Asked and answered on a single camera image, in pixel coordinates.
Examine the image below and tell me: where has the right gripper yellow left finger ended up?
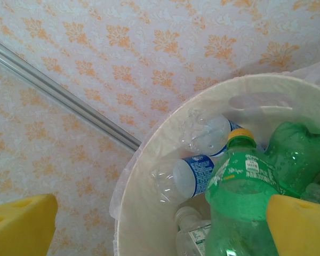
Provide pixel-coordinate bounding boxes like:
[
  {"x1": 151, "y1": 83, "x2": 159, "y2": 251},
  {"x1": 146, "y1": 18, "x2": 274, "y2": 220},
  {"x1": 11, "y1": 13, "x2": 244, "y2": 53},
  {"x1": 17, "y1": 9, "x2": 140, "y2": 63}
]
[{"x1": 0, "y1": 194, "x2": 58, "y2": 256}]

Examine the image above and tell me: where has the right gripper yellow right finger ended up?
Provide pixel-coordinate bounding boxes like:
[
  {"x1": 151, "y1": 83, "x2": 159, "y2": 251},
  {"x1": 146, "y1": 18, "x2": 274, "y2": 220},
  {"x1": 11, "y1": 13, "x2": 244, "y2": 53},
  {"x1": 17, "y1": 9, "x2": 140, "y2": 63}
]
[{"x1": 266, "y1": 194, "x2": 320, "y2": 256}]

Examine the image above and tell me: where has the green soda bottle yellow cap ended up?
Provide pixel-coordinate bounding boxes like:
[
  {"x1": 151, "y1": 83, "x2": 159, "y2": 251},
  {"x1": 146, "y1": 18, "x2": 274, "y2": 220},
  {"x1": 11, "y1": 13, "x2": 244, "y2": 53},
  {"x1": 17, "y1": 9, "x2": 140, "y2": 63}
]
[
  {"x1": 204, "y1": 128, "x2": 283, "y2": 256},
  {"x1": 263, "y1": 121, "x2": 320, "y2": 199}
]

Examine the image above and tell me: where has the clear bottle white green label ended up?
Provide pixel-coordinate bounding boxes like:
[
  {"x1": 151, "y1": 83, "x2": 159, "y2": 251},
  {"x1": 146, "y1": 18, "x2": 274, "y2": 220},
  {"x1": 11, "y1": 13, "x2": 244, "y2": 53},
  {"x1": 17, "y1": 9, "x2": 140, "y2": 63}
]
[{"x1": 174, "y1": 206, "x2": 213, "y2": 256}]

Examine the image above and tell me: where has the clear bottle with blue label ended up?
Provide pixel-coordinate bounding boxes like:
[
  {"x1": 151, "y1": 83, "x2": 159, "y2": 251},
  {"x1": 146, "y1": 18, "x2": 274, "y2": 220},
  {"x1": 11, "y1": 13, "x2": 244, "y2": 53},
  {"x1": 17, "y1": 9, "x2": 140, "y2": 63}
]
[
  {"x1": 180, "y1": 108, "x2": 253, "y2": 158},
  {"x1": 149, "y1": 154, "x2": 217, "y2": 203}
]

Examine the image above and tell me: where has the white lined trash bin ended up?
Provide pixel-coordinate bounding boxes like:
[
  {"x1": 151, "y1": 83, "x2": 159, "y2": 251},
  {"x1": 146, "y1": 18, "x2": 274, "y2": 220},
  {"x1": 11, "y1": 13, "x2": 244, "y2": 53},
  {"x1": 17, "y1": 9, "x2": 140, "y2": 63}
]
[{"x1": 109, "y1": 59, "x2": 320, "y2": 256}]

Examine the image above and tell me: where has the cream plastic bin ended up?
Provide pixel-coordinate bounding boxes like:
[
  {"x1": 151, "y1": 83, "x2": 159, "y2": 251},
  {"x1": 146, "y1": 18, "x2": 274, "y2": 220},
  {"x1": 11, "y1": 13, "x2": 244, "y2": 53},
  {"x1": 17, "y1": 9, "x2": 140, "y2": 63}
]
[{"x1": 117, "y1": 70, "x2": 320, "y2": 256}]

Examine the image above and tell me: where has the aluminium frame post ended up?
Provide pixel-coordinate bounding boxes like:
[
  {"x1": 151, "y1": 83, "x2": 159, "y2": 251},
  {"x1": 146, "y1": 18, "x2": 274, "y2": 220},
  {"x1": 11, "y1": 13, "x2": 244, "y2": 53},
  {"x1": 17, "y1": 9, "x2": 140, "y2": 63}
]
[{"x1": 0, "y1": 36, "x2": 142, "y2": 156}]

